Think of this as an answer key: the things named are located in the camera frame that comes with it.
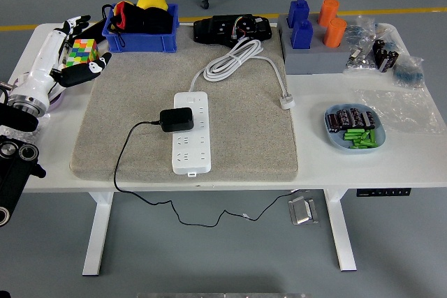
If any metal floor pedal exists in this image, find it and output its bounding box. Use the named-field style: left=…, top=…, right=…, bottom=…
left=287, top=195, right=319, bottom=226

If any black electronic device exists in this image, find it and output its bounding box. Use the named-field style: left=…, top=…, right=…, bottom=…
left=193, top=13, right=273, bottom=47

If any black table control panel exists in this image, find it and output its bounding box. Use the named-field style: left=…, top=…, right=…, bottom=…
left=356, top=188, right=412, bottom=198

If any black red cloth bag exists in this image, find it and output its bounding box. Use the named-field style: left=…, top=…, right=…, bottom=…
left=101, top=0, right=175, bottom=47

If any black plug adapter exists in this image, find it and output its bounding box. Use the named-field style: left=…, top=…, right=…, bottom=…
left=159, top=107, right=195, bottom=133

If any grey-brown mat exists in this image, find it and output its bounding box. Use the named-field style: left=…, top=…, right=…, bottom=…
left=68, top=24, right=300, bottom=183

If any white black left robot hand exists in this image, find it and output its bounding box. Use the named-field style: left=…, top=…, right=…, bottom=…
left=8, top=15, right=112, bottom=106

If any black flat bar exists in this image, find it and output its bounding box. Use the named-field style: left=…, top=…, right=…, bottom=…
left=80, top=18, right=108, bottom=47

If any clear bag of blue parts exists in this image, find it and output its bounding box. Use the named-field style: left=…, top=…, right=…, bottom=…
left=391, top=55, right=426, bottom=89

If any black cylindrical capacitor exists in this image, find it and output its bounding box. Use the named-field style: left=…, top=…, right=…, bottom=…
left=349, top=106, right=365, bottom=127
left=372, top=39, right=386, bottom=61
left=376, top=48, right=390, bottom=73
left=326, top=112, right=342, bottom=133
left=361, top=110, right=376, bottom=130
left=336, top=108, right=352, bottom=128
left=384, top=50, right=400, bottom=74

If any white table leg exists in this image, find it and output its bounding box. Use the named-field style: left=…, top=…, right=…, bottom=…
left=82, top=191, right=115, bottom=276
left=323, top=188, right=358, bottom=272

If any small clear plastic bag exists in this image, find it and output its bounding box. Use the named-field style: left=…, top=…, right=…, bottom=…
left=374, top=22, right=399, bottom=50

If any white power strip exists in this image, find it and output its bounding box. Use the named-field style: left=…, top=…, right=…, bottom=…
left=171, top=91, right=212, bottom=177

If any orange cylinder block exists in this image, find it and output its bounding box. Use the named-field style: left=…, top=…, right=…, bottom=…
left=317, top=0, right=341, bottom=28
left=323, top=17, right=348, bottom=48

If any clear bag of blue resistors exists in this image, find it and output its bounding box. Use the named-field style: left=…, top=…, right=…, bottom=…
left=344, top=15, right=377, bottom=47

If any light blue plate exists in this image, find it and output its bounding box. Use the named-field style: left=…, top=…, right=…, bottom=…
left=323, top=103, right=386, bottom=155

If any yellow ball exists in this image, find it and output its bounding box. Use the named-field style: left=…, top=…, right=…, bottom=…
left=135, top=0, right=169, bottom=11

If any white power strip cord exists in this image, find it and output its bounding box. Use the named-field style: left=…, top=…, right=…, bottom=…
left=189, top=38, right=296, bottom=110

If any grey block holder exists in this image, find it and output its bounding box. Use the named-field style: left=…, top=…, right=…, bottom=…
left=277, top=13, right=353, bottom=75

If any blue bottle-shaped block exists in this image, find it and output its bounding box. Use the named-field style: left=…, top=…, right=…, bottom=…
left=291, top=19, right=314, bottom=50
left=286, top=0, right=311, bottom=29

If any clear bag of metal parts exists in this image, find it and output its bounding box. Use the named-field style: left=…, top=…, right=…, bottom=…
left=344, top=43, right=381, bottom=75

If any large empty clear bag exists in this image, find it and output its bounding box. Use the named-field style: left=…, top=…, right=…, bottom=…
left=356, top=88, right=446, bottom=135

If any multicolour puzzle cube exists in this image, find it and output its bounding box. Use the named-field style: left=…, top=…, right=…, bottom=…
left=64, top=38, right=101, bottom=68

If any thin black adapter cord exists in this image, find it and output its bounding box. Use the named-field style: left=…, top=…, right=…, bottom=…
left=112, top=119, right=307, bottom=228

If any blue plastic bin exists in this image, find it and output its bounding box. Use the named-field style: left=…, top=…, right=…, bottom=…
left=101, top=3, right=180, bottom=54

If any clear bag of screws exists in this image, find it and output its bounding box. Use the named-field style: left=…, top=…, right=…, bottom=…
left=0, top=112, right=52, bottom=144

